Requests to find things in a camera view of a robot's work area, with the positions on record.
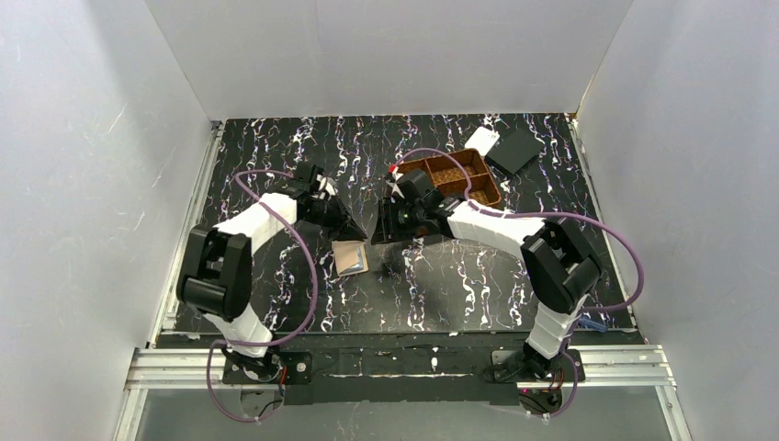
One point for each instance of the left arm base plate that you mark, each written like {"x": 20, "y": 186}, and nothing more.
{"x": 285, "y": 368}

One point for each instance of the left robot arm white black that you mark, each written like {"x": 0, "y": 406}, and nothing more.
{"x": 216, "y": 273}

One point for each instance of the black flat box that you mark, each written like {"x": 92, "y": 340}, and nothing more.
{"x": 512, "y": 153}

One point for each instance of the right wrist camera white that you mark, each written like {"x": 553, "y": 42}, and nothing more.
{"x": 396, "y": 184}

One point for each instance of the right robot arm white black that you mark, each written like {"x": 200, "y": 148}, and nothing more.
{"x": 560, "y": 263}

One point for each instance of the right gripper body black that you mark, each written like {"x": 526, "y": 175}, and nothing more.
{"x": 394, "y": 218}

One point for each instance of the white small box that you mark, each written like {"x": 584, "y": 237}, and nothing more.
{"x": 482, "y": 140}

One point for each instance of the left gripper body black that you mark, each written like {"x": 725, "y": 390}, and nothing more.
{"x": 328, "y": 209}

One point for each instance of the red blue screwdriver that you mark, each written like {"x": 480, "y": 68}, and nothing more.
{"x": 587, "y": 323}

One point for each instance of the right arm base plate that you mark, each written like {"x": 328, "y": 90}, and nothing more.
{"x": 513, "y": 366}

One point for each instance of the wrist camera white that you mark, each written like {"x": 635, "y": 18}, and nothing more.
{"x": 326, "y": 187}
{"x": 396, "y": 184}

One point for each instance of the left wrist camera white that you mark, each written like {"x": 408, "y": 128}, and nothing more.
{"x": 326, "y": 187}

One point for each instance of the brown woven divided basket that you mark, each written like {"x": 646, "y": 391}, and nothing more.
{"x": 450, "y": 180}

